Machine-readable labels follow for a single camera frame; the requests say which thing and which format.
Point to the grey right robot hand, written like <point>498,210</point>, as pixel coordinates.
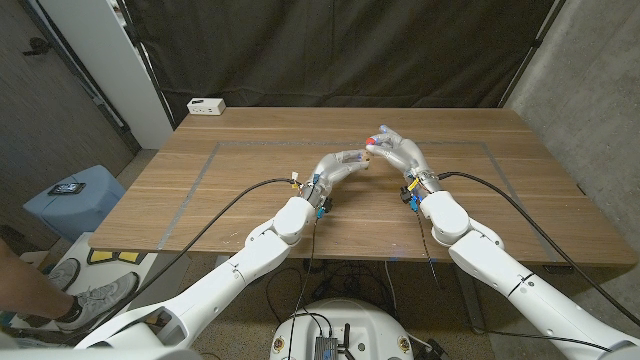
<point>407,155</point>

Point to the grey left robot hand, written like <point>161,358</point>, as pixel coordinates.
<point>332,167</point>

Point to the wooden block with holes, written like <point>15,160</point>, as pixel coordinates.
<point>366,163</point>

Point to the red-headed wooden screw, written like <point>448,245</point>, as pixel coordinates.
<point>370,141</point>

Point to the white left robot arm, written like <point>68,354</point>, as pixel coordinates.
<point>235,280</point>

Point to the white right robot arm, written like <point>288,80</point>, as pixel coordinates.
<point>500,270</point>

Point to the black backdrop curtain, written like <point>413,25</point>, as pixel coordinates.
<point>340,50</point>

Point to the white power strip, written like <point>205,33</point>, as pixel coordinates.
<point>206,106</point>

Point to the white table leg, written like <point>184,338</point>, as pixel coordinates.
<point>222,260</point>

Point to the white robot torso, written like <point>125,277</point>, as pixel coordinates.
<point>345,320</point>

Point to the black backdrop stand pole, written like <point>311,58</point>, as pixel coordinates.
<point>145,65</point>
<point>535,45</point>

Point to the grey table leg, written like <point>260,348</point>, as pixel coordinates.
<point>475,310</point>

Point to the black desk control panel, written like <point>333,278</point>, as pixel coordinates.
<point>555,270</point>

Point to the white pillar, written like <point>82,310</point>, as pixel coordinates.
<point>110,60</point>

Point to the grey sneaker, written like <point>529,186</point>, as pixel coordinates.
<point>107,295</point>
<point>64,274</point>

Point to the blue stool with phone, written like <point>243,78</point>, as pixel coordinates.
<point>75,210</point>

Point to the black phone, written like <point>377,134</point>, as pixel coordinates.
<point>66,189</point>

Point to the black wall rail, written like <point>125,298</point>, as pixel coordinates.
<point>75,70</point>

